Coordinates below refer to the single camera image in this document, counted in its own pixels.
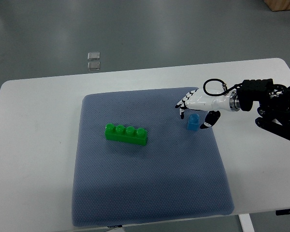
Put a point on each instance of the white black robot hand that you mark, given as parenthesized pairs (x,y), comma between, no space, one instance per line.
(198,100)

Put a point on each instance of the small blue block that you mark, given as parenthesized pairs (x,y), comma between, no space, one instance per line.
(193,122)

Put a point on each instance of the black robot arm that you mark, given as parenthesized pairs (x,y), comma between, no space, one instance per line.
(274,104)

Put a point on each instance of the long green block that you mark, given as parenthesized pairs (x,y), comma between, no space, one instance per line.
(130,134)

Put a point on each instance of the blue-grey textured mat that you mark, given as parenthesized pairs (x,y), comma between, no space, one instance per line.
(177,174)

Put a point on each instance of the upper metal floor plate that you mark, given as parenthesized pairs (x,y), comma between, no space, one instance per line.
(93,56)

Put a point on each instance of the wooden box corner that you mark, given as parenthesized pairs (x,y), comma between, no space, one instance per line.
(278,5)

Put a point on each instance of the white table leg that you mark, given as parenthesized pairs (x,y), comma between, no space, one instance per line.
(246,223)

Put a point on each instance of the black table control panel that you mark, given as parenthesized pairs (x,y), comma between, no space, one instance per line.
(282,212)

